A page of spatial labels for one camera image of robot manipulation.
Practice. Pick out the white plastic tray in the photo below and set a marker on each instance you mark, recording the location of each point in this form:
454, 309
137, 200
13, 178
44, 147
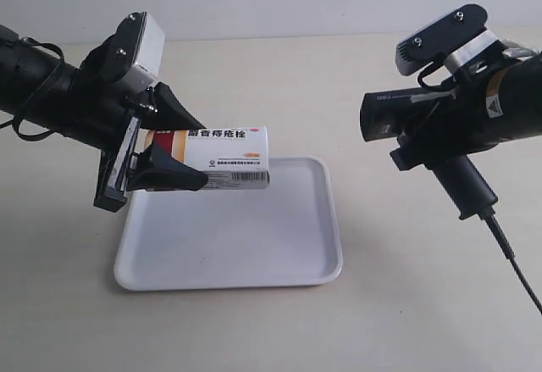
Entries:
282, 236

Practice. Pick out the white red medicine box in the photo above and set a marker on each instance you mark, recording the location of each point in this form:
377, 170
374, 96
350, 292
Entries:
232, 158

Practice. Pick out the black barcode scanner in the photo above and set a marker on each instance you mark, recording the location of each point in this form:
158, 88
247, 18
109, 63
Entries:
461, 180

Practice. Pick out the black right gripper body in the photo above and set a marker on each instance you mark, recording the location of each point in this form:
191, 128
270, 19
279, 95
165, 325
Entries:
434, 126

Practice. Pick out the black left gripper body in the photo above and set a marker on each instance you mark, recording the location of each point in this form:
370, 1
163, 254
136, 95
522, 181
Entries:
119, 120

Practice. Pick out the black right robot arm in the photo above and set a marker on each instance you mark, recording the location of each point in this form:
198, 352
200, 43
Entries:
504, 106

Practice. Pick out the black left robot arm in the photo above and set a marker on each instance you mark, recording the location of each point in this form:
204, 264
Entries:
44, 94

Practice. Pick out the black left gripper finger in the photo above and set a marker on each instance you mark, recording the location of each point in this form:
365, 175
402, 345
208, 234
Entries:
156, 170
161, 110

